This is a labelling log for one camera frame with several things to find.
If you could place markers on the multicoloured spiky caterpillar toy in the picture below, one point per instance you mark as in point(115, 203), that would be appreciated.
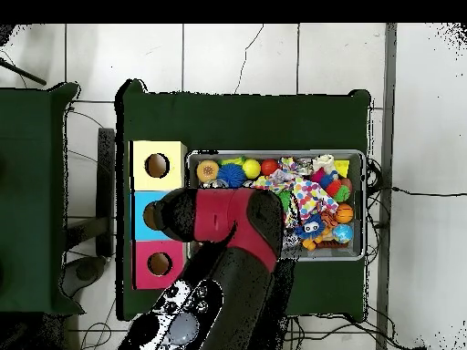
point(330, 179)

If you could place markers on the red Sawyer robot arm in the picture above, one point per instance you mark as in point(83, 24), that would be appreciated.
point(241, 219)

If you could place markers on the shallow clear mesh bin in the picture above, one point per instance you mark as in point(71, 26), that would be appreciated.
point(276, 153)

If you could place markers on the wooden box with three holes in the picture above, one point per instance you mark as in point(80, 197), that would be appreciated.
point(175, 157)

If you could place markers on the blue spiky rubber ball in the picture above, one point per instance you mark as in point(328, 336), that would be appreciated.
point(232, 175)

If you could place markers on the plain yellow ball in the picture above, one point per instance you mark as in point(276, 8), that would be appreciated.
point(251, 168)

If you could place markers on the orange ball with cream dots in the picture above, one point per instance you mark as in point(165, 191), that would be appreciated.
point(207, 170)

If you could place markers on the small red ball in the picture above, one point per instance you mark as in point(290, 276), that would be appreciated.
point(269, 166)

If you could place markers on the polka dot cloth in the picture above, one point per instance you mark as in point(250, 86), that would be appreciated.
point(310, 197)

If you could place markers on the dark green table cloth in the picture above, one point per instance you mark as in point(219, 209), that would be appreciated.
point(255, 117)
point(36, 182)

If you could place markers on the black panel stand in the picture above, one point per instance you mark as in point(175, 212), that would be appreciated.
point(106, 189)

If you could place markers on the grey stand base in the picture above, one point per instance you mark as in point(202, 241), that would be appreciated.
point(89, 271)

